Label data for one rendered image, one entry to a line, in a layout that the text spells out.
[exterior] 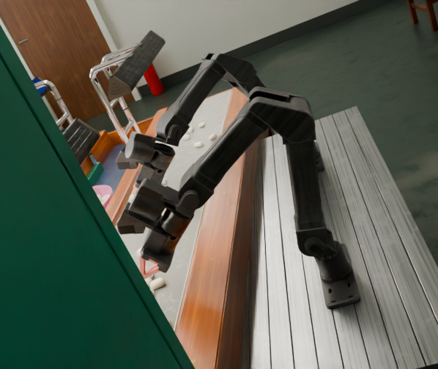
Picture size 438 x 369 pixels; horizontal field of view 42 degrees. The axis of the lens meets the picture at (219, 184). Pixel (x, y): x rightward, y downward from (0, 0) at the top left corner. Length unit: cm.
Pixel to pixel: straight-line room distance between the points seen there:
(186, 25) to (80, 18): 109
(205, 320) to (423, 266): 45
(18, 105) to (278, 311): 79
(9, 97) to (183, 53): 555
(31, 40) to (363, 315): 561
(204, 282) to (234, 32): 494
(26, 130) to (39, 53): 582
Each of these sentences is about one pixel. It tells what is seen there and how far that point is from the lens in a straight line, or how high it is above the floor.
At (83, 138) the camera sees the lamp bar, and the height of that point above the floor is 108.
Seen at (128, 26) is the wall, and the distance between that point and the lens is 617.
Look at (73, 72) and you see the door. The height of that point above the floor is 53.
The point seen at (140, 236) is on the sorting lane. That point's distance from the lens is 163.
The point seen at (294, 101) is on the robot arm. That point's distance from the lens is 109.
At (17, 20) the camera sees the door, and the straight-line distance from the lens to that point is 643.
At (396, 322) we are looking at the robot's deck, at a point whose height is 67.
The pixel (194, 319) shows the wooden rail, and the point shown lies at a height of 77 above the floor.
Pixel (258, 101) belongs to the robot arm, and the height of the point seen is 112.
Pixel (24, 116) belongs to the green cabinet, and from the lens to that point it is 63.
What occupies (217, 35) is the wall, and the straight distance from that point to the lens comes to 607.
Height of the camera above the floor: 144
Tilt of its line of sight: 24 degrees down
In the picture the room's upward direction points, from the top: 24 degrees counter-clockwise
